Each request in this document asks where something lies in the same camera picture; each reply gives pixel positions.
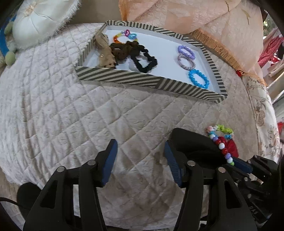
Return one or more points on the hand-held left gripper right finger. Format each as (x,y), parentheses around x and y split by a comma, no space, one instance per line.
(174,164)

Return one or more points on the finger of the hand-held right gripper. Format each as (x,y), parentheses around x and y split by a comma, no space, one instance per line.
(241,164)
(193,143)

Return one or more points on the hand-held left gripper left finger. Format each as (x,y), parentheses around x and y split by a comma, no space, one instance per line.
(109,162)

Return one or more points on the striped rectangular tray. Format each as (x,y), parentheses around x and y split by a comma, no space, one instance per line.
(124,76)

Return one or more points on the black scrunchie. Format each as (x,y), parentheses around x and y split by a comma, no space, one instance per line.
(144,69)

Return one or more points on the beige scrunchie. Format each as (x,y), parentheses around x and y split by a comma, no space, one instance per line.
(106,53)

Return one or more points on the brown scrunchie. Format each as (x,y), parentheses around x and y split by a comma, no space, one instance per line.
(119,53)

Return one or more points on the red scrunchie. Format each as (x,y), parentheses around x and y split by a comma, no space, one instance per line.
(231,147)

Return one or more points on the floral printed bed sheet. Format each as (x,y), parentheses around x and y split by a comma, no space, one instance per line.
(259,106)

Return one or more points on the white quilted bedspread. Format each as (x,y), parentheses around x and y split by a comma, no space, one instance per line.
(66,106)

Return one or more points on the small red tag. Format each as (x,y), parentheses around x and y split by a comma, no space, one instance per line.
(239,72)

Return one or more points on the red patterned cloth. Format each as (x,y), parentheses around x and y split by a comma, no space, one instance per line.
(270,48)

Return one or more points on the peach fringed blanket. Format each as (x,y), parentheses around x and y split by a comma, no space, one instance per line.
(199,15)

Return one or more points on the green pom-pom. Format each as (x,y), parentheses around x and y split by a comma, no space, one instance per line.
(8,28)
(10,58)

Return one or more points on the white fringed pillow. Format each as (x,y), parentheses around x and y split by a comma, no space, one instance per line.
(40,24)

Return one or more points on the blue fabric band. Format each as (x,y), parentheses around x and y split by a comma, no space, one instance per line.
(4,42)

